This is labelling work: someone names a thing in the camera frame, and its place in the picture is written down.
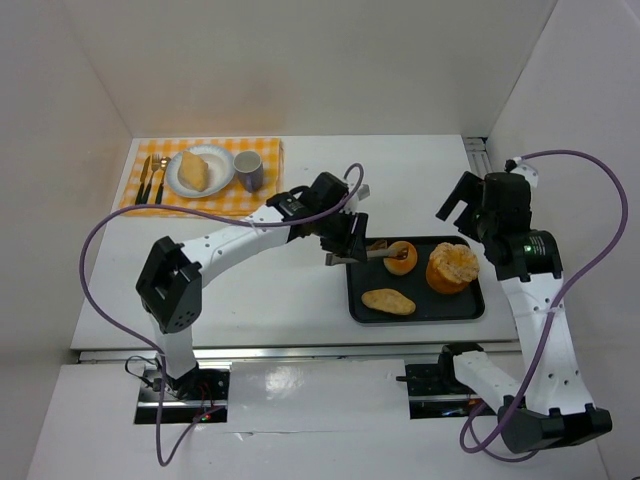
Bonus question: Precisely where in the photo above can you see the metal tongs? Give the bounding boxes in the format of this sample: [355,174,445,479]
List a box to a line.
[325,242,408,266]

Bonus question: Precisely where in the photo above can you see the triangular bread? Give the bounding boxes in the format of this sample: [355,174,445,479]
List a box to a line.
[178,151,209,192]

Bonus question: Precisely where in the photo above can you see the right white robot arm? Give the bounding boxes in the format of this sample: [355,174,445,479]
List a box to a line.
[436,172,613,454]

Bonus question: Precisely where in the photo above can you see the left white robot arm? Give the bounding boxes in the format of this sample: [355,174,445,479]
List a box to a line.
[136,172,370,398]

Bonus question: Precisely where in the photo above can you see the oval bread roll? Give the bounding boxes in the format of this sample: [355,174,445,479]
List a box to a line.
[361,288,416,316]

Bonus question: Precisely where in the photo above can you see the tall round brioche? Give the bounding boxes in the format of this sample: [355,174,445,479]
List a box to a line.
[426,242,480,295]

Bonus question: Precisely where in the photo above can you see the purple mug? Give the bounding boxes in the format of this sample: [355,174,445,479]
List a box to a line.
[233,151,264,193]

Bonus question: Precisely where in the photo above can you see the black tray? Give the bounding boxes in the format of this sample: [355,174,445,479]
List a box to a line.
[346,235,485,325]

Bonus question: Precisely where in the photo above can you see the white plate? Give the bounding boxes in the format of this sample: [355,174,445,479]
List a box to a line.
[165,144,235,199]

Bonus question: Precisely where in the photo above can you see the ring donut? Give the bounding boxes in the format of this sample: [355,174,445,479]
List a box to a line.
[383,241,418,276]

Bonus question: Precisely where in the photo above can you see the black-handled fork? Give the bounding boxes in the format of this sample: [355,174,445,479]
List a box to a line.
[141,154,161,204]

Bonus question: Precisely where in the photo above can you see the black-handled knife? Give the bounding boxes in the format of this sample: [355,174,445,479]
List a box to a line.
[134,156,151,205]

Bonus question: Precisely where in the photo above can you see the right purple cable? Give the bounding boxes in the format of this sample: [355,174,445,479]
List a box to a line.
[458,149,629,462]

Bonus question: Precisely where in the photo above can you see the purple cable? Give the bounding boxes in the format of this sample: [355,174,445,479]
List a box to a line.
[78,162,366,467]
[458,149,629,462]

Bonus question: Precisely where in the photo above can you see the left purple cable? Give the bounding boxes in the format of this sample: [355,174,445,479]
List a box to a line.
[78,162,366,467]

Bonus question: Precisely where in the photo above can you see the aluminium rail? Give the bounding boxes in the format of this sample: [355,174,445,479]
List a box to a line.
[79,341,520,364]

